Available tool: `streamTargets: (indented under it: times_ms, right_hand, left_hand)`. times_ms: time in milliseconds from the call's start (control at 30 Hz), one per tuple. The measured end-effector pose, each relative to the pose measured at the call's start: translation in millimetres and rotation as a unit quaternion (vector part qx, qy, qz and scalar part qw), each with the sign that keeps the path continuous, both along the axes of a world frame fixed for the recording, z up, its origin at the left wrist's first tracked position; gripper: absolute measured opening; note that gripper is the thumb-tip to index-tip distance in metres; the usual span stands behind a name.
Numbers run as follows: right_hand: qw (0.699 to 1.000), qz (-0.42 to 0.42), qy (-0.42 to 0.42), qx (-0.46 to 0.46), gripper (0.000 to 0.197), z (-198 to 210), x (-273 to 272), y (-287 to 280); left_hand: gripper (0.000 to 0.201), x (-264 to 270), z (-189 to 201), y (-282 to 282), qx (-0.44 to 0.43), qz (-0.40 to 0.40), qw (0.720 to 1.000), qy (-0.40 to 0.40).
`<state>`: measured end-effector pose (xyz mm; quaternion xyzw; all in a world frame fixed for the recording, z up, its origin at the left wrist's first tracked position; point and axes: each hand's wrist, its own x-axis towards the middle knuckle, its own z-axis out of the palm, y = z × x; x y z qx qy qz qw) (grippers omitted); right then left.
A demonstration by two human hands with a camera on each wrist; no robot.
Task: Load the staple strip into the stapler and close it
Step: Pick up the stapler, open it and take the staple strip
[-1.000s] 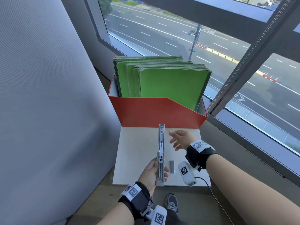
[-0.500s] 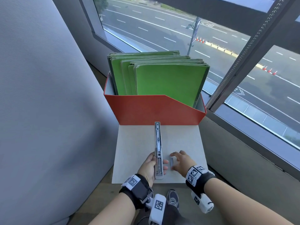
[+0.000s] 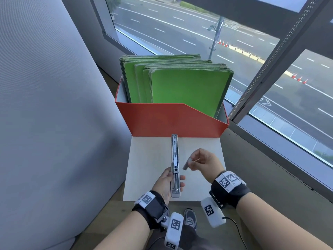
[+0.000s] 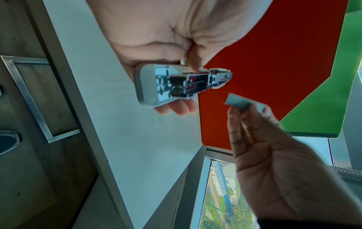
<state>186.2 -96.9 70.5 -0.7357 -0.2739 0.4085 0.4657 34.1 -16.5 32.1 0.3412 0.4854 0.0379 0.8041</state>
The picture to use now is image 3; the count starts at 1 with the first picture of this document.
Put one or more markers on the grey window frame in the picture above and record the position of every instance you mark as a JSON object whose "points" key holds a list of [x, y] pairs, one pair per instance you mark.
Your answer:
{"points": [[270, 75]]}

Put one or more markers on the person's dark trouser leg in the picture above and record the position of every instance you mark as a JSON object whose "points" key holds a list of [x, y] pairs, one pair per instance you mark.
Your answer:
{"points": [[192, 239]]}

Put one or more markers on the person's right forearm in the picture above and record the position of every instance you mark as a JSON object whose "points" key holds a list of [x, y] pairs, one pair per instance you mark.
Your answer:
{"points": [[273, 226]]}

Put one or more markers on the stack of green folders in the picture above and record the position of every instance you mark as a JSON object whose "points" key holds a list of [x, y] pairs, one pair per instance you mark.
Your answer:
{"points": [[187, 88]]}

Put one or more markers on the orange file box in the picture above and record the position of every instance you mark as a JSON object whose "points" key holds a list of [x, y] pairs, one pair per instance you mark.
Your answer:
{"points": [[169, 122]]}

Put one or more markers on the grey fabric partition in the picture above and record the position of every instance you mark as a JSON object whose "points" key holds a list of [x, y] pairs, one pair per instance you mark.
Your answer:
{"points": [[52, 114]]}

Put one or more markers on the grey sneaker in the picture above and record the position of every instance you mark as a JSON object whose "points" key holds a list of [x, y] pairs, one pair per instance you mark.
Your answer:
{"points": [[190, 218]]}

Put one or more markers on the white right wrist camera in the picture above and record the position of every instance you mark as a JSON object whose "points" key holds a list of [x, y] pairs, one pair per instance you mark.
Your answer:
{"points": [[212, 212]]}

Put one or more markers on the person's left hand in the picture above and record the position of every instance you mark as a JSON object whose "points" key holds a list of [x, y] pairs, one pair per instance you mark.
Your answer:
{"points": [[162, 183]]}

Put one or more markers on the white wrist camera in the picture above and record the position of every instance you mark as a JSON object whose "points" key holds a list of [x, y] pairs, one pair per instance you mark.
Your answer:
{"points": [[174, 229], [212, 212]]}

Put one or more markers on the person's right hand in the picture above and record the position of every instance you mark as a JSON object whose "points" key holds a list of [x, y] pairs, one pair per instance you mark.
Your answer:
{"points": [[208, 164]]}

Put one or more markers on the grey staples strip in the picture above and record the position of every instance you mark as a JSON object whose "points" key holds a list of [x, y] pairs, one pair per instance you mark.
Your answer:
{"points": [[186, 164]]}

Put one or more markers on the street lamp pole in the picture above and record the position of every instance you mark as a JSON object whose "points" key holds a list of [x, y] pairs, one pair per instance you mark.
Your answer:
{"points": [[214, 39]]}

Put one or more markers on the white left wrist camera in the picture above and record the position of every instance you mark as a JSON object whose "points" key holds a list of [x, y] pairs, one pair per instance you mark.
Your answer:
{"points": [[174, 229]]}

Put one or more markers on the grey metal stapler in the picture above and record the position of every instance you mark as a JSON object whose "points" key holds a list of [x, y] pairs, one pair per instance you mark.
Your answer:
{"points": [[175, 153]]}

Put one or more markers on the person's left forearm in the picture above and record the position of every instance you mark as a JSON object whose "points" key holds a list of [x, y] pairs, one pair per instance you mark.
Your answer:
{"points": [[125, 234]]}

